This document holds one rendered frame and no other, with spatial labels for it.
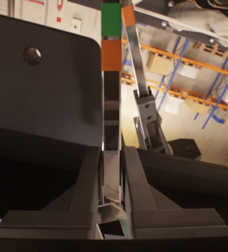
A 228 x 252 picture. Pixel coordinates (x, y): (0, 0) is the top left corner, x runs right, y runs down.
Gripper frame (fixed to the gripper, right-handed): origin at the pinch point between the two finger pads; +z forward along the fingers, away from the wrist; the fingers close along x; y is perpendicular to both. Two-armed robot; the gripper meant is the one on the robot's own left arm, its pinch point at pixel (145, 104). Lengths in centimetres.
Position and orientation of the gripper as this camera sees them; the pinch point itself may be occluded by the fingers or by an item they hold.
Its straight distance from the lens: 27.7
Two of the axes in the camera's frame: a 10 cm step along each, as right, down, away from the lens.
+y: -9.6, 2.4, 1.3
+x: -0.8, -7.1, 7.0
